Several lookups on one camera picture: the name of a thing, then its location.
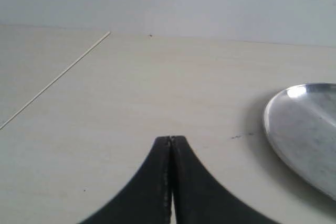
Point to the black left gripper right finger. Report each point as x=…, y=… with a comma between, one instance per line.
x=199, y=197

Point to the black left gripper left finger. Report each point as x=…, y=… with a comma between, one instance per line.
x=147, y=197

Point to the round steel plate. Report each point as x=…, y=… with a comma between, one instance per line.
x=299, y=124

